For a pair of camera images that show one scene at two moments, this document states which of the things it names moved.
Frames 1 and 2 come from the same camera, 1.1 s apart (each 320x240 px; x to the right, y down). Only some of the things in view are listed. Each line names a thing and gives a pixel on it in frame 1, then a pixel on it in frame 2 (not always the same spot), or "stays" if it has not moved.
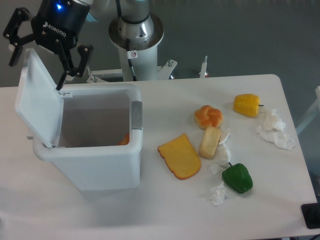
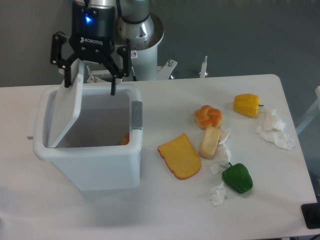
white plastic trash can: x=101 y=136 stays
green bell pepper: x=237 y=177 stays
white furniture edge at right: x=313 y=114 stays
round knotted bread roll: x=206 y=116 stays
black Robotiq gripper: x=56 y=27 -> x=92 y=38
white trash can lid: x=38 y=101 -> x=68 y=106
